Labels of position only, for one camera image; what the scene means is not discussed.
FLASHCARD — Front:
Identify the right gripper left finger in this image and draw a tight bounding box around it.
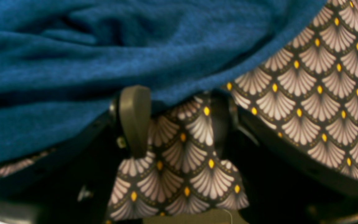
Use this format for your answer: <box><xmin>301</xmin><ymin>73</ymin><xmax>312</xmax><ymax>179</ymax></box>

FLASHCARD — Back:
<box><xmin>109</xmin><ymin>85</ymin><xmax>151</xmax><ymax>159</ymax></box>

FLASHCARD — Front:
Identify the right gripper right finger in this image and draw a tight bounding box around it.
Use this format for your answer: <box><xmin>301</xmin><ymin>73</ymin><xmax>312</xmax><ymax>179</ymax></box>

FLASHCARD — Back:
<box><xmin>210</xmin><ymin>90</ymin><xmax>238</xmax><ymax>156</ymax></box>

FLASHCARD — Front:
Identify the fan-patterned table cloth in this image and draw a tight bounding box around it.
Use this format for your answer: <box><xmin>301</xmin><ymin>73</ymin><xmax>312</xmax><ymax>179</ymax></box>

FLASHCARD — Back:
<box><xmin>0</xmin><ymin>0</ymin><xmax>358</xmax><ymax>224</ymax></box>

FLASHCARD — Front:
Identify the blue T-shirt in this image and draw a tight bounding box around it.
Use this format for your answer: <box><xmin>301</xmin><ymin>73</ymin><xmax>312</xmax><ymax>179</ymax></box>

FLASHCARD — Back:
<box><xmin>0</xmin><ymin>0</ymin><xmax>327</xmax><ymax>162</ymax></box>

